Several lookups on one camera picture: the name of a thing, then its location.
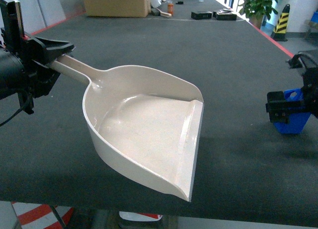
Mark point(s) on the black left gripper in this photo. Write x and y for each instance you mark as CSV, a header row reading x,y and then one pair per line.
x,y
23,58

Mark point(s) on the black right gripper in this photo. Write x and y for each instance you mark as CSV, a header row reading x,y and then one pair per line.
x,y
281,105

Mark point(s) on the blue 3D printed part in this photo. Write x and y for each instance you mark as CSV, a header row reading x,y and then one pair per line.
x,y
296,121

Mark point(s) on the beige plastic dustpan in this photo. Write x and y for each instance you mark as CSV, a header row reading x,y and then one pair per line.
x,y
144,123

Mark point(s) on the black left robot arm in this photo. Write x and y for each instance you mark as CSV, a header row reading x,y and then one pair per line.
x,y
24,59

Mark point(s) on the yellow black traffic cone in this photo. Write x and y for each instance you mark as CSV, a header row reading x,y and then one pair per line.
x,y
280,30

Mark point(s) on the cardboard box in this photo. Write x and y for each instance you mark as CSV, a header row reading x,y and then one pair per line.
x,y
117,8

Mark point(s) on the potted green plant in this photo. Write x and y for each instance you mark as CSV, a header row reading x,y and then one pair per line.
x,y
256,10

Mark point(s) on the black box right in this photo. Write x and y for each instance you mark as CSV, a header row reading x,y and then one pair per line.
x,y
224,15

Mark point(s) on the black box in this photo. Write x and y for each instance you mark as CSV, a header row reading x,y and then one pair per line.
x,y
200,15
224,15

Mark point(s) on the black box left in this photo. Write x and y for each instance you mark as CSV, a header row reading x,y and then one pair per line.
x,y
200,15

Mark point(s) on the orange bottle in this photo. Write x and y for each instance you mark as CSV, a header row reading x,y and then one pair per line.
x,y
170,8

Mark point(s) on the wooden handled brush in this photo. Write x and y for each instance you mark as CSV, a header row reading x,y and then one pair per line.
x,y
164,14

